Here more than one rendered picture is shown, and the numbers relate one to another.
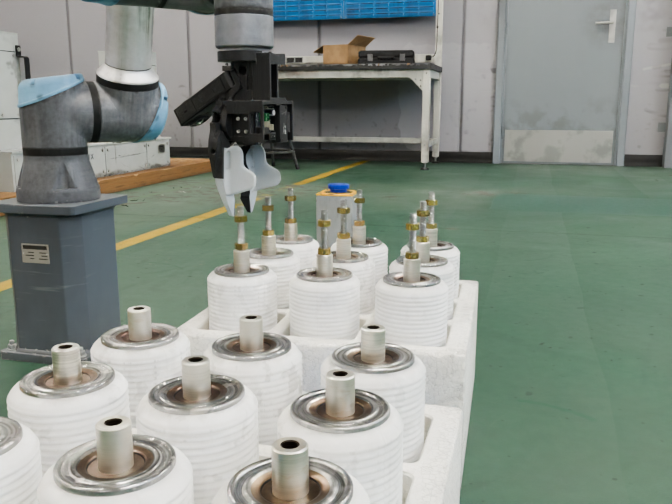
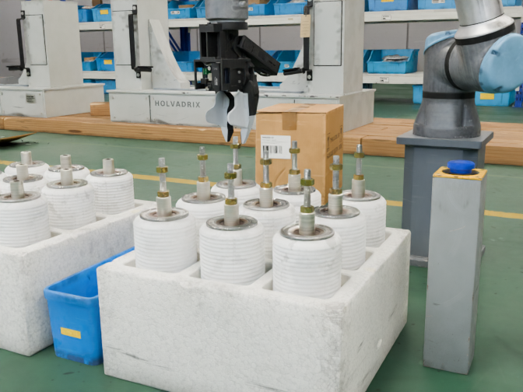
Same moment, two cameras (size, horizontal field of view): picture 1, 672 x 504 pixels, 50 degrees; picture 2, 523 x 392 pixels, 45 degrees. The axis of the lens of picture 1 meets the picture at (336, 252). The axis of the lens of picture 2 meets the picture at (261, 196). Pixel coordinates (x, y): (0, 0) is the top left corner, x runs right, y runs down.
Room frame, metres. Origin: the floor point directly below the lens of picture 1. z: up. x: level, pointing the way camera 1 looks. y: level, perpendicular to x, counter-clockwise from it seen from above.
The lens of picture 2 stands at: (1.27, -0.98, 0.50)
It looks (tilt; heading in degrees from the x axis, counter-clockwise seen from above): 13 degrees down; 103
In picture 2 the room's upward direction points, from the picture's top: 1 degrees counter-clockwise
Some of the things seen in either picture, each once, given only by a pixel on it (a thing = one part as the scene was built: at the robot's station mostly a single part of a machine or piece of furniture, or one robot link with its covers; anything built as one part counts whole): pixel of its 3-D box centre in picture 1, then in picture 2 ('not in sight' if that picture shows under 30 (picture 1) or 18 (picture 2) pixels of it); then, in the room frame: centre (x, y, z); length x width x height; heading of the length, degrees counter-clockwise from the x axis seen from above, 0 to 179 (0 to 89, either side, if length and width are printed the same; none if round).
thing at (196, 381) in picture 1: (196, 379); (22, 173); (0.54, 0.11, 0.26); 0.02 x 0.02 x 0.03
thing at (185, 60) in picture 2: not in sight; (190, 61); (-0.99, 5.62, 0.36); 0.50 x 0.38 x 0.21; 75
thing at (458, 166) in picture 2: (338, 189); (461, 168); (1.36, 0.00, 0.32); 0.04 x 0.04 x 0.02
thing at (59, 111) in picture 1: (56, 110); (452, 61); (1.38, 0.52, 0.47); 0.13 x 0.12 x 0.14; 122
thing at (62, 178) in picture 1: (57, 172); (447, 112); (1.37, 0.53, 0.35); 0.15 x 0.15 x 0.10
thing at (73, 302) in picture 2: not in sight; (125, 296); (0.79, 0.01, 0.06); 0.30 x 0.11 x 0.12; 77
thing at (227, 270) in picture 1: (241, 270); (236, 184); (0.97, 0.13, 0.25); 0.08 x 0.08 x 0.01
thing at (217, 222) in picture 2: (421, 261); (231, 223); (1.03, -0.13, 0.25); 0.08 x 0.08 x 0.01
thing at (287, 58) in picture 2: not in sight; (300, 61); (0.27, 5.29, 0.36); 0.50 x 0.38 x 0.21; 74
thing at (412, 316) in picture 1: (410, 346); (166, 271); (0.92, -0.10, 0.16); 0.10 x 0.10 x 0.18
